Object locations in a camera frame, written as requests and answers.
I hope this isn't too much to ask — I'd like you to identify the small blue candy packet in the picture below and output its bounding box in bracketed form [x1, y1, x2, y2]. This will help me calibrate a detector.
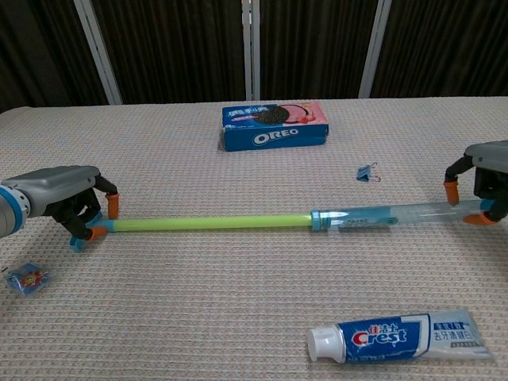
[2, 261, 51, 298]

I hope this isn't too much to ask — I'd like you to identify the grey divider frame post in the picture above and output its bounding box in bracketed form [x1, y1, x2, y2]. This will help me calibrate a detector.
[73, 0, 124, 106]
[358, 0, 393, 99]
[241, 0, 262, 101]

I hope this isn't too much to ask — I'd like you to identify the clear plastic tube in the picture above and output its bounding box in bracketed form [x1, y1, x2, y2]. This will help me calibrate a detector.
[309, 198, 497, 233]

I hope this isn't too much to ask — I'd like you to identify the black fabric divider panel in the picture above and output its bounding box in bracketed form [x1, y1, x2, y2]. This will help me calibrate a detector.
[371, 0, 508, 98]
[0, 0, 109, 114]
[91, 0, 248, 105]
[260, 0, 376, 101]

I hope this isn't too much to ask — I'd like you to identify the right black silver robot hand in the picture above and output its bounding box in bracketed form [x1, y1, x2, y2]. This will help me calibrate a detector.
[443, 140, 508, 226]

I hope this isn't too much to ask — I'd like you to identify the beige woven tablecloth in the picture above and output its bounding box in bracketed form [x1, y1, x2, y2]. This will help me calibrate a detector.
[0, 94, 508, 381]

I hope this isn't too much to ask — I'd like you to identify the small blue binder clip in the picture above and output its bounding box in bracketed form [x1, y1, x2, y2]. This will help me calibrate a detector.
[356, 161, 383, 183]

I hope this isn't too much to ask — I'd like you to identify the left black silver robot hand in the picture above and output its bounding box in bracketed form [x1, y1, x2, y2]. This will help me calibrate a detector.
[1, 165, 121, 243]

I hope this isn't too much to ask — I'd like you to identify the long blue-green syringe toy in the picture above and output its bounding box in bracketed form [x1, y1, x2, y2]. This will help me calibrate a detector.
[69, 211, 314, 253]

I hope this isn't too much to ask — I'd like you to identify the blue Oreo cookie box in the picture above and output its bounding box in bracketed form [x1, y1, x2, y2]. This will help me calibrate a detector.
[221, 100, 330, 152]

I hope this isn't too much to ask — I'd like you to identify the Crest toothpaste tube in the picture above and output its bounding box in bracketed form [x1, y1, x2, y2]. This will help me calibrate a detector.
[307, 308, 495, 364]

